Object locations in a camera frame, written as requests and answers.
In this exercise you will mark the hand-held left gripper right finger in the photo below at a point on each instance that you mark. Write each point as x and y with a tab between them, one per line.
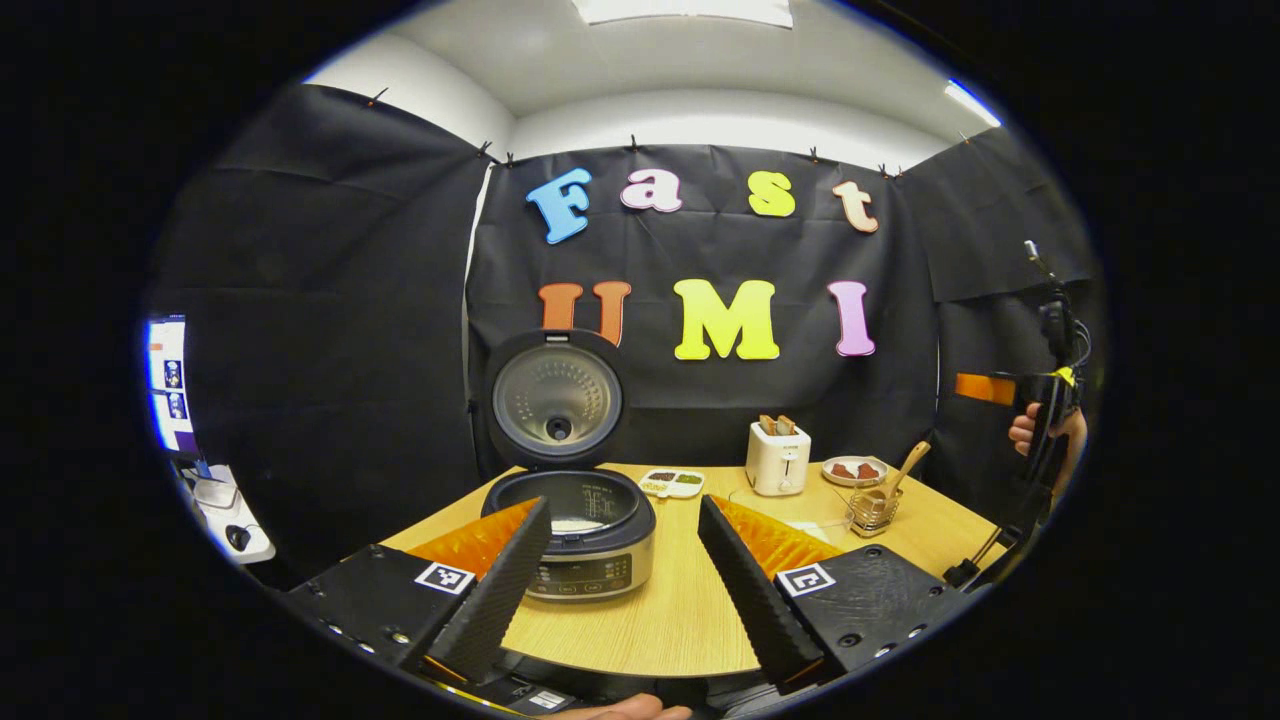
760	600

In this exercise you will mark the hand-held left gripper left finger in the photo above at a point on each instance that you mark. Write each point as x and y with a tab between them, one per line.
495	600

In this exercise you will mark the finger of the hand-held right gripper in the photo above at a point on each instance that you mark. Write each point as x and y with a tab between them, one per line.
985	388

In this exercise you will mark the white rice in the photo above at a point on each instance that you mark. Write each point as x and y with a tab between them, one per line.
578	525

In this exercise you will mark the wooden spoon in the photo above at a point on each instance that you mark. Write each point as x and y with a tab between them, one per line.
905	470

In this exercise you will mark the silver black rice cooker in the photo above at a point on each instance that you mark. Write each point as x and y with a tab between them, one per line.
560	400

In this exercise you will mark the black box white label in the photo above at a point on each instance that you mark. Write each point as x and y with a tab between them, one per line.
535	698

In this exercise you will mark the white toaster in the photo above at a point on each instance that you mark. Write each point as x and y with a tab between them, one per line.
778	465

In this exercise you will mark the white divided seasoning tray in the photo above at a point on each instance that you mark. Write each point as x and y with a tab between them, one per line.
672	484

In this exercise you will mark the white round plate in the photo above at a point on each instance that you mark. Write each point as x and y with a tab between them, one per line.
853	483

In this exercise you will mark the white side desk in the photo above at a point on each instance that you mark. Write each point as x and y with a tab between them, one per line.
255	540

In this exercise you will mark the narrow ceiling light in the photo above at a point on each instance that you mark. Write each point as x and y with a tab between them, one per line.
972	102

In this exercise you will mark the white desk gadget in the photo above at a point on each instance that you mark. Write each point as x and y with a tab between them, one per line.
215	493

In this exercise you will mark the computer monitor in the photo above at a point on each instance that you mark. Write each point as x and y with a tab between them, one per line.
170	385

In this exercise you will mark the wide ceiling light panel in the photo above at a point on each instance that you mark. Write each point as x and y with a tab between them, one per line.
685	10

